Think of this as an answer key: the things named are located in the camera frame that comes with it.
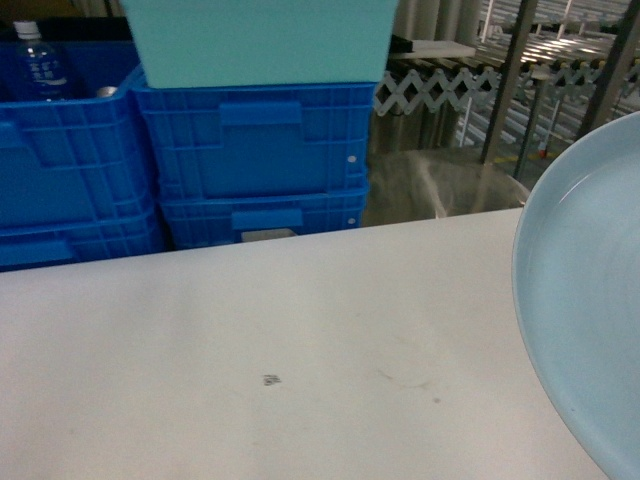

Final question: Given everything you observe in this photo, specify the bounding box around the light blue round tray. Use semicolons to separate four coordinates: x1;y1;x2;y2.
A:
512;113;639;479

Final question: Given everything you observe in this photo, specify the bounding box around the blue crate bottom right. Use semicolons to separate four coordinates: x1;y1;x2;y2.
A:
160;184;369;249

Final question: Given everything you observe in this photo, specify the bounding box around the blue crate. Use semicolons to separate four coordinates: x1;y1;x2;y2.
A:
133;80;375;201
160;184;369;249
1;42;155;228
1;210;169;272

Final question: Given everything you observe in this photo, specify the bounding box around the blue crate top right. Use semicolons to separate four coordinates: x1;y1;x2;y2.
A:
133;80;375;201

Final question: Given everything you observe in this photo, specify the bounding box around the extendable roller conveyor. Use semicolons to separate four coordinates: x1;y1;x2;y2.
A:
373;0;640;176

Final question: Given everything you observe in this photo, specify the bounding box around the teal plastic bin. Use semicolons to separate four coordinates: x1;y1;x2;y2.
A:
122;1;397;89

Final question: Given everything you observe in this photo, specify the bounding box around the blue crate top middle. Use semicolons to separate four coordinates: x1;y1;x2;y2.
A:
1;42;155;228

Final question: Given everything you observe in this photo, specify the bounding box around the silver metal can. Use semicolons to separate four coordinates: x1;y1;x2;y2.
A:
96;86;118;98

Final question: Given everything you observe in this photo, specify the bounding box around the blue crate bottom middle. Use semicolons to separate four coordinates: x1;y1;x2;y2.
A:
1;210;169;272

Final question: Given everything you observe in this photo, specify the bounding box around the clear water bottle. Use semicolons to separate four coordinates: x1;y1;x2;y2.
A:
13;20;73;101

